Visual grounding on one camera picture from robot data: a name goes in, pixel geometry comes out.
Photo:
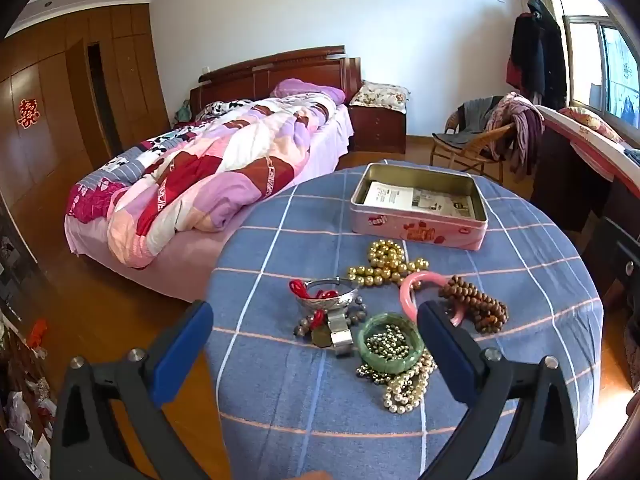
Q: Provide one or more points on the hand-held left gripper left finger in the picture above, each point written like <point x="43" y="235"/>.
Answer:
<point x="182" y="350"/>

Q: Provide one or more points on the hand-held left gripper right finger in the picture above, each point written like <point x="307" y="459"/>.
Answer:
<point x="445" y="345"/>

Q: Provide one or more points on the pink bangle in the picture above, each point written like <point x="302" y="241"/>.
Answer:
<point x="407" y="295"/>

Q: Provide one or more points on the green jade bangle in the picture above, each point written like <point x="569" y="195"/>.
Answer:
<point x="367" y="347"/>

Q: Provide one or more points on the pink metal tin box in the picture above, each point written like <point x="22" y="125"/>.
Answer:
<point x="415" y="232"/>

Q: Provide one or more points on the bronze pendant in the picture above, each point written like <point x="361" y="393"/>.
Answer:
<point x="322" y="338"/>

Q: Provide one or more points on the silver bangle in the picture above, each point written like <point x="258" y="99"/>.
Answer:
<point x="325" y="305"/>

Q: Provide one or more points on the person's right forearm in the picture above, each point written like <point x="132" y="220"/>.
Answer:
<point x="622" y="435"/>

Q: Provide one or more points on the bed with pink sheet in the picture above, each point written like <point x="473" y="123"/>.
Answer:
<point x="170" y="265"/>

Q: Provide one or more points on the printed paper leaflet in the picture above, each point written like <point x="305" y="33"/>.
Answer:
<point x="410" y="200"/>

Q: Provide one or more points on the pink patchwork quilt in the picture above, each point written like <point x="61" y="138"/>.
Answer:
<point x="210" y="175"/>

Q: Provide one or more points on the wicker chair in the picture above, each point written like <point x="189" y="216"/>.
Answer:
<point x="475" y="147"/>

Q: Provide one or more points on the dark wooden desk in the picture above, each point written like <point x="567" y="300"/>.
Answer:
<point x="565" y="185"/>

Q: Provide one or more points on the dark wooden nightstand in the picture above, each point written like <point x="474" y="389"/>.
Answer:
<point x="377" y="130"/>

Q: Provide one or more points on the grey clothes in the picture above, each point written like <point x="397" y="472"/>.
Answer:
<point x="465" y="120"/>

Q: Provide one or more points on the wooden wardrobe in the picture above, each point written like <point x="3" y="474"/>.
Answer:
<point x="50" y="160"/>

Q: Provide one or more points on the teal bag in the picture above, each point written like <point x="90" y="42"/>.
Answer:
<point x="183" y="112"/>

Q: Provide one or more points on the floral pillow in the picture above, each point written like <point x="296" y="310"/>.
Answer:
<point x="380" y="95"/>

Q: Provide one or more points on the pink floral cushion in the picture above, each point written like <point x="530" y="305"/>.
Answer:
<point x="592" y="127"/>

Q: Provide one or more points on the red paper decoration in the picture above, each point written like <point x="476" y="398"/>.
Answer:
<point x="28" y="112"/>

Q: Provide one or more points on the purple pillow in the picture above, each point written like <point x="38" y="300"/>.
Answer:
<point x="305" y="90"/>

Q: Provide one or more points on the dark wooden bed headboard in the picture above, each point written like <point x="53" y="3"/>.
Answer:
<point x="280" y="67"/>

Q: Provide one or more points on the hanging dark coats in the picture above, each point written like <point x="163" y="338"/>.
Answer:
<point x="537" y="55"/>

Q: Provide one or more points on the window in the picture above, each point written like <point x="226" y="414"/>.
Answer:
<point x="607" y="70"/>

